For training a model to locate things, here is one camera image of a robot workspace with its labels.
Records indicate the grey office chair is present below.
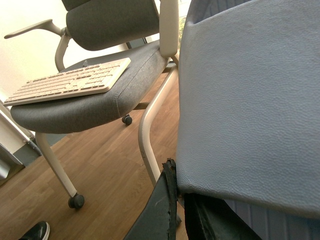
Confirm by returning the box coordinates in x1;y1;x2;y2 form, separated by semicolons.
4;0;179;209

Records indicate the light blue slide slipper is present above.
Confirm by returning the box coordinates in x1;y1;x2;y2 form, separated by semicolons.
176;0;320;240

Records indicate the black sneaker white sole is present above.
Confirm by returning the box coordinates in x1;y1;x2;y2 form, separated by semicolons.
19;221;50;240

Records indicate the white computer keyboard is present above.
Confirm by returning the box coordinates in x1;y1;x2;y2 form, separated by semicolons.
3;57;131;107

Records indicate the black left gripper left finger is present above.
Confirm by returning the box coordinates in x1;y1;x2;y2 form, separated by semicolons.
124;158;178;240

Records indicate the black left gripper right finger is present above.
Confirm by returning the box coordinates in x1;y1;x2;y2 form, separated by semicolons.
184;193;260;240

